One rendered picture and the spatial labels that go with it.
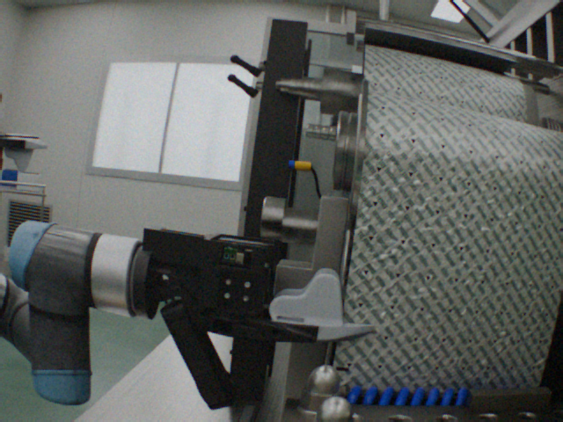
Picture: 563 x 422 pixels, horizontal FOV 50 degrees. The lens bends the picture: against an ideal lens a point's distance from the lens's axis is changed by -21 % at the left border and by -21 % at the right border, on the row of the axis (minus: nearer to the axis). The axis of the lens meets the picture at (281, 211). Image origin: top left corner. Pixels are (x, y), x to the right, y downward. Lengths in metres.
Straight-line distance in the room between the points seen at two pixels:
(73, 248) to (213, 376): 0.18
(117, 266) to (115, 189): 5.87
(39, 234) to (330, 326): 0.29
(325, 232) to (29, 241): 0.30
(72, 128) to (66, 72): 0.61
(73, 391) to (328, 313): 0.28
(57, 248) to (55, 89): 6.20
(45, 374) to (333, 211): 0.35
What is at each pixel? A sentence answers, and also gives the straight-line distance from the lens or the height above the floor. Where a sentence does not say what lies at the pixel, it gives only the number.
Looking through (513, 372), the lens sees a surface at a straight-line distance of 0.69.
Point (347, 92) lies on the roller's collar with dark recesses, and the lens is 0.92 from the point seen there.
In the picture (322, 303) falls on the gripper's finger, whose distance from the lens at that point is 0.62.
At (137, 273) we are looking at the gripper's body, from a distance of 0.63.
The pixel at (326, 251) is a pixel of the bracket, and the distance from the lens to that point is 0.71.
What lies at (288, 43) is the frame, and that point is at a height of 1.40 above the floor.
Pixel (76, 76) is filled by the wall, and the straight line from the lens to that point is 6.76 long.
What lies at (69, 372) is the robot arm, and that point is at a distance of 0.69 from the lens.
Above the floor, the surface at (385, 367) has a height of 1.06.
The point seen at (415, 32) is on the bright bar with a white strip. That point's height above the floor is 1.44.
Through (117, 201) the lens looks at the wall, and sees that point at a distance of 6.50.
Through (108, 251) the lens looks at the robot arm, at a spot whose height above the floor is 1.14.
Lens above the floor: 1.22
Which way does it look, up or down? 3 degrees down
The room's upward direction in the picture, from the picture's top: 7 degrees clockwise
